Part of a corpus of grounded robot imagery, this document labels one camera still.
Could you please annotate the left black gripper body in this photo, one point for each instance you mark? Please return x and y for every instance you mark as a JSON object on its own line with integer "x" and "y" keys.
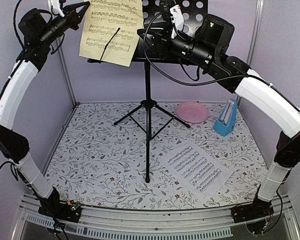
{"x": 49, "y": 33}

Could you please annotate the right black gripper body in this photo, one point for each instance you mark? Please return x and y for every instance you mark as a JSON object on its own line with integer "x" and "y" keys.
{"x": 198, "y": 52}

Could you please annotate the yellow sheet music page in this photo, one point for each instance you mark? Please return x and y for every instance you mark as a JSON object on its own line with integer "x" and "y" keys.
{"x": 110, "y": 31}

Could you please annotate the black music stand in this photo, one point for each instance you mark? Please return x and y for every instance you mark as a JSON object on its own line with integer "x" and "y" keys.
{"x": 148, "y": 60}

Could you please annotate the blue metronome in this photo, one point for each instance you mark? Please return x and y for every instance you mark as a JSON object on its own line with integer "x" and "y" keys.
{"x": 225, "y": 123}

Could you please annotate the white sheet music page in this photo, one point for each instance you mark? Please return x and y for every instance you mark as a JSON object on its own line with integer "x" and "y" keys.
{"x": 196, "y": 170}

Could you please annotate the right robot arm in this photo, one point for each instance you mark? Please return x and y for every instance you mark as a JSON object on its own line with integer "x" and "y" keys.
{"x": 247, "y": 84}

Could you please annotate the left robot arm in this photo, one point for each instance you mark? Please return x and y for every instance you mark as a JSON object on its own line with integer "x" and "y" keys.
{"x": 14, "y": 146}

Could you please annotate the pink plate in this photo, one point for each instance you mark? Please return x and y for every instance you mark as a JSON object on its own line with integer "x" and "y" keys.
{"x": 192, "y": 112}

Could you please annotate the floral table mat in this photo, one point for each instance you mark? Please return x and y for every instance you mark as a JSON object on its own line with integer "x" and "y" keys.
{"x": 100, "y": 163}

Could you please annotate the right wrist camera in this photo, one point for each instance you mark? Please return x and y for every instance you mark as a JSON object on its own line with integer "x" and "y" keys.
{"x": 172, "y": 12}

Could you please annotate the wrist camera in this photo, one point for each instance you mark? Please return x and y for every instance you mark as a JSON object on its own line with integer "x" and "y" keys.
{"x": 55, "y": 7}
{"x": 172, "y": 12}

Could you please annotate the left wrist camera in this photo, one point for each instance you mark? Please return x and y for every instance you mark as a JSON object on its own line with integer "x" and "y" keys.
{"x": 55, "y": 7}

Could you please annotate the left aluminium frame post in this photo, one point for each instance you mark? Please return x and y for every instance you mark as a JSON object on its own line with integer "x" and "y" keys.
{"x": 63, "y": 66}

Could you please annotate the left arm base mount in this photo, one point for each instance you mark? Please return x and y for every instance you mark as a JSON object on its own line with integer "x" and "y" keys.
{"x": 55, "y": 208}

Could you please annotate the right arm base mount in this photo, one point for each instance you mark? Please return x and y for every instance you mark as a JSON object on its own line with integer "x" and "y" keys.
{"x": 257, "y": 209}

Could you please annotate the front aluminium rail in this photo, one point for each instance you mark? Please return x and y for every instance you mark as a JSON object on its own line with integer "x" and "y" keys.
{"x": 108, "y": 223}

